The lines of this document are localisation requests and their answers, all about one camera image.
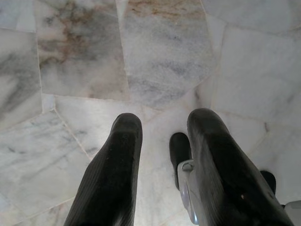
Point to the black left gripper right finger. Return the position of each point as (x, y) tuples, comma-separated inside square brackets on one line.
[(225, 176)]

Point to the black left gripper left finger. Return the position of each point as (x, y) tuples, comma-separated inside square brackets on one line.
[(113, 176)]

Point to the silver robot leg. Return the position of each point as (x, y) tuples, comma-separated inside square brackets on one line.
[(188, 195)]

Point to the black robot foot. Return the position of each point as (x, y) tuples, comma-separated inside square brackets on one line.
[(178, 150), (269, 181)]

